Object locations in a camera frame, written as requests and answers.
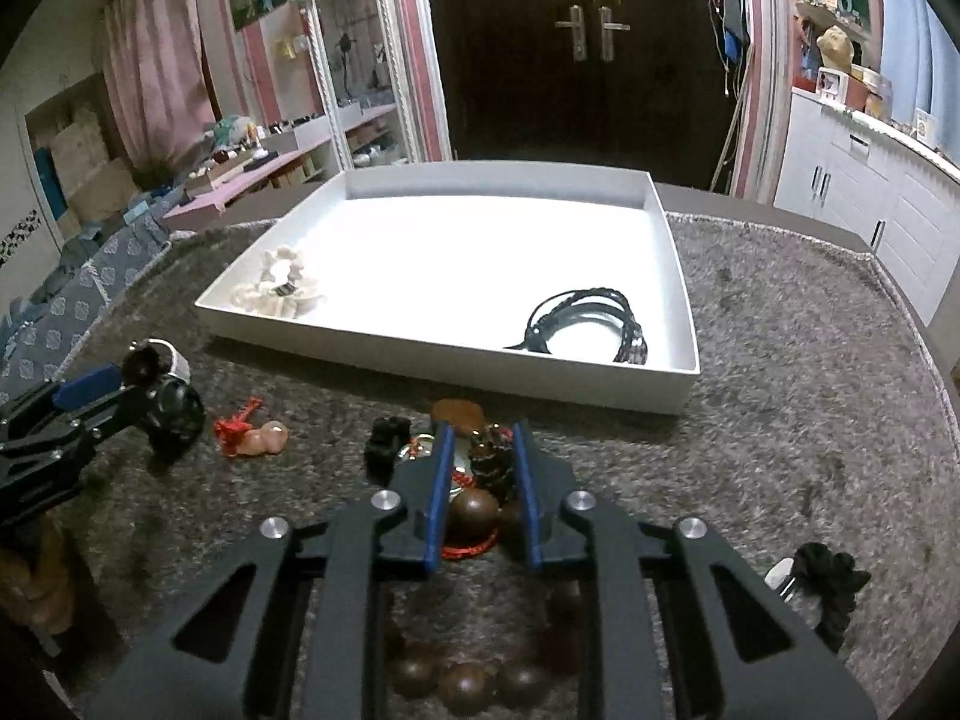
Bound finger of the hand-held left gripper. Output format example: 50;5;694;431
0;382;158;485
0;362;125;442

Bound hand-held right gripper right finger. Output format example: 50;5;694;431
511;420;878;720

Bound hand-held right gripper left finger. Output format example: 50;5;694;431
90;421;457;720

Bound dark wooden bead bracelet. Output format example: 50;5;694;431
386;487;593;710

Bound dark carved pendant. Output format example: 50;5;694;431
469;424;518;503

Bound red cord bracelet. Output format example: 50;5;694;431
442;469;500;560

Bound brown gourd pendant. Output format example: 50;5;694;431
430;399;487;436

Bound watch with white band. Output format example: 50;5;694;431
124;340;192;385

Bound pale stone pendant red knot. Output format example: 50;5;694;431
214;397;290;458

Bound white shallow tray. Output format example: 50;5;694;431
193;160;702;416

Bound person's left hand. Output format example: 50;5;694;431
0;529;76;631

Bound blue patterned cloth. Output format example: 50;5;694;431
0;191;196;391

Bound cardboard boxes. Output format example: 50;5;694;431
26;101;140;237

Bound pink shelf table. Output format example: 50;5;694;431
161;105;398;217

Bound pink curtain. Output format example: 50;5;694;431
101;0;226;173

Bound dark double door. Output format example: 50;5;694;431
431;0;751;192

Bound white framed standing mirror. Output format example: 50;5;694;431
300;0;452;172

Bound white cabinet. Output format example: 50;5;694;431
772;86;960;325

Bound tan plush toy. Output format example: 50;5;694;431
817;26;856;74

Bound blue curtain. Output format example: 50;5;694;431
874;0;960;166

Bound black braided cord bracelet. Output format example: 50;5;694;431
504;286;650;366

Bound white carved bead bracelet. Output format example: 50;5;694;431
231;244;327;316

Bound silver door handle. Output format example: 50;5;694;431
555;5;587;62
598;6;631;62

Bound hanging cables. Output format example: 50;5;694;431
709;0;752;98

